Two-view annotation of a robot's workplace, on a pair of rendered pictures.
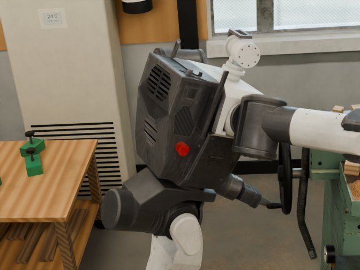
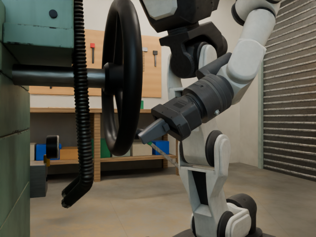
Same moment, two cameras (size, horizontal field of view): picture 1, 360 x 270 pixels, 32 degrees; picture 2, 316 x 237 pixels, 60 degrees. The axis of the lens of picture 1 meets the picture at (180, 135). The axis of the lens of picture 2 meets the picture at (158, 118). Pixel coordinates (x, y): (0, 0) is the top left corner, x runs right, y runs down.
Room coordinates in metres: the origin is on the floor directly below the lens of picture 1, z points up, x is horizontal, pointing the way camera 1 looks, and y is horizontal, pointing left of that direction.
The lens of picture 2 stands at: (2.35, -0.51, 0.74)
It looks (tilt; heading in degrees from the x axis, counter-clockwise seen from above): 0 degrees down; 155
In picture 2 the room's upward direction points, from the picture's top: straight up
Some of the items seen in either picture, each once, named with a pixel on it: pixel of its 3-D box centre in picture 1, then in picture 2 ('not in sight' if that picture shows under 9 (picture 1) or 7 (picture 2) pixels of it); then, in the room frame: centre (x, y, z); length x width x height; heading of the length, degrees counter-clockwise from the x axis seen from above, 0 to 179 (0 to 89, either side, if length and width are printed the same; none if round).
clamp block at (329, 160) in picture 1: (328, 147); (31, 14); (1.83, -0.51, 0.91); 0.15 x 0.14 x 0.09; 174
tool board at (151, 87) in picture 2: not in sight; (92, 62); (-1.43, 0.25, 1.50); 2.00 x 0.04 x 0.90; 85
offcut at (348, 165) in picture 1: (352, 166); not in sight; (1.69, -0.55, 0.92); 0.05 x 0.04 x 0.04; 66
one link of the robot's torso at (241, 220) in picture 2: not in sight; (220, 222); (1.37, 0.24, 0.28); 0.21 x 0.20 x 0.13; 114
